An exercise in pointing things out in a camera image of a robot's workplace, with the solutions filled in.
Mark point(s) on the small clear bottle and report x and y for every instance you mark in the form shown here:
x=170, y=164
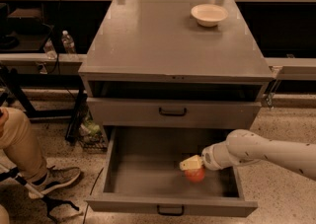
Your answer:
x=50, y=50

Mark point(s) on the clear water bottle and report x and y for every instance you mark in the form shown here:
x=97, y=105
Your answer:
x=68, y=42

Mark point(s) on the person leg khaki trousers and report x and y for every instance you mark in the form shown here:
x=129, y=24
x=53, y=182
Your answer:
x=21, y=146

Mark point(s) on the grey drawer cabinet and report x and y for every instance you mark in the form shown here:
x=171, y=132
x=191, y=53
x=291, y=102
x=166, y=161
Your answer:
x=156, y=50

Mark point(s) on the open grey drawer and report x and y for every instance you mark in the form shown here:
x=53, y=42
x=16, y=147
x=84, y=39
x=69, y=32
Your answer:
x=142, y=171

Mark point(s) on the closed grey drawer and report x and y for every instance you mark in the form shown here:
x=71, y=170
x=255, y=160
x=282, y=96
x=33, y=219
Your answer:
x=201, y=114

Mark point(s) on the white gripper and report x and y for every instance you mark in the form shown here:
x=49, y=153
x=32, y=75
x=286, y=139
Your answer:
x=210, y=158

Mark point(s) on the red apple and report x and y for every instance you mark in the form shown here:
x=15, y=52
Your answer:
x=195, y=175

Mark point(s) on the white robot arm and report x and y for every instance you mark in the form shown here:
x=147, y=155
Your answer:
x=243, y=147

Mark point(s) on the black drawer handle upper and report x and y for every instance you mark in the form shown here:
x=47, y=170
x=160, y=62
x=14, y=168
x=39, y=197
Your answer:
x=181, y=112

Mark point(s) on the white bowl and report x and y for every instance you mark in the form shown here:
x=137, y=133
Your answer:
x=209, y=15

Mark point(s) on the black chair base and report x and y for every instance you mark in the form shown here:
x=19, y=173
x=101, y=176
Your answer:
x=50, y=203

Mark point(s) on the grey sneaker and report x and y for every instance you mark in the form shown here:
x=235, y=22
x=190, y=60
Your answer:
x=56, y=178

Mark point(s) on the black drawer handle lower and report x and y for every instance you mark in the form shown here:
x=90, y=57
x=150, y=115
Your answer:
x=170, y=210

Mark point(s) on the black drawer handle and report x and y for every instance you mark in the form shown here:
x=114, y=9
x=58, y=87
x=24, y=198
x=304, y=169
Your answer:
x=181, y=112
x=170, y=210

